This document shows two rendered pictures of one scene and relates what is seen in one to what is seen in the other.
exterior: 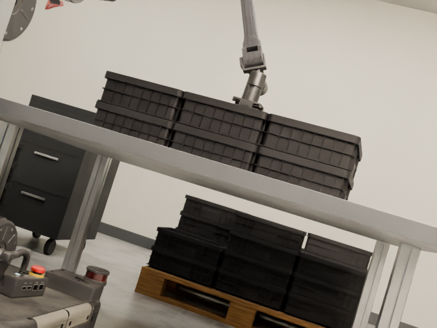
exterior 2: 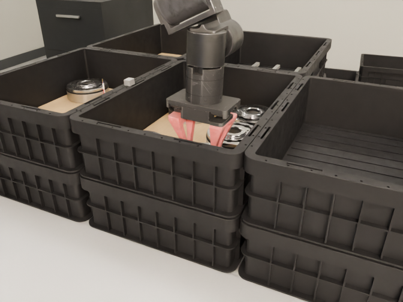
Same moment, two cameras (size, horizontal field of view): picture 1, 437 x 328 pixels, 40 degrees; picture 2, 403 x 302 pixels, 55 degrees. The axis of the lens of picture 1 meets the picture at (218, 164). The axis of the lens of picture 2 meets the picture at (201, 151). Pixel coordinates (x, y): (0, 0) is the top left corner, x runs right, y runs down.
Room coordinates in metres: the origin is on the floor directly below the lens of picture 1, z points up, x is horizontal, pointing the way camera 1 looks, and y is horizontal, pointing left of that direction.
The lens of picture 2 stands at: (1.45, -0.12, 1.18)
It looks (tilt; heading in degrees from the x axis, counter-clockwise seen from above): 28 degrees down; 9
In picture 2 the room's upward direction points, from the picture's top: straight up
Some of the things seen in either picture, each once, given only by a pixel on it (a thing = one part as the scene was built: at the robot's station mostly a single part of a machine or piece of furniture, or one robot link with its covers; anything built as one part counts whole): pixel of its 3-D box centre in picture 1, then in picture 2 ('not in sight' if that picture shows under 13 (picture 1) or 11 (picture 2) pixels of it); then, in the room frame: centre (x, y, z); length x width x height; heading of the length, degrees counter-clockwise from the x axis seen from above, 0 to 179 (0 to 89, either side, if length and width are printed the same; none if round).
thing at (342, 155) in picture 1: (313, 153); (364, 155); (2.04, -0.30, 0.87); 0.40 x 0.30 x 0.11; 164
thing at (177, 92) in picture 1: (161, 97); (77, 78); (2.21, 0.28, 0.92); 0.40 x 0.30 x 0.02; 164
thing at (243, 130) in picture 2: not in sight; (233, 131); (2.11, -0.08, 0.86); 0.05 x 0.05 x 0.01
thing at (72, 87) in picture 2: not in sight; (87, 85); (2.33, 0.32, 0.86); 0.10 x 0.10 x 0.01
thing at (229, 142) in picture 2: not in sight; (233, 133); (2.11, -0.08, 0.86); 0.10 x 0.10 x 0.01
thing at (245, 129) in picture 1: (232, 131); (201, 123); (2.12, -0.01, 0.87); 0.40 x 0.30 x 0.11; 164
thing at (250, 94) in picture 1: (250, 97); (204, 87); (2.01, -0.04, 0.98); 0.10 x 0.07 x 0.07; 74
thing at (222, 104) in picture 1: (237, 117); (201, 99); (2.12, -0.01, 0.92); 0.40 x 0.30 x 0.02; 164
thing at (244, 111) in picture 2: not in sight; (252, 111); (2.21, -0.11, 0.86); 0.05 x 0.05 x 0.01
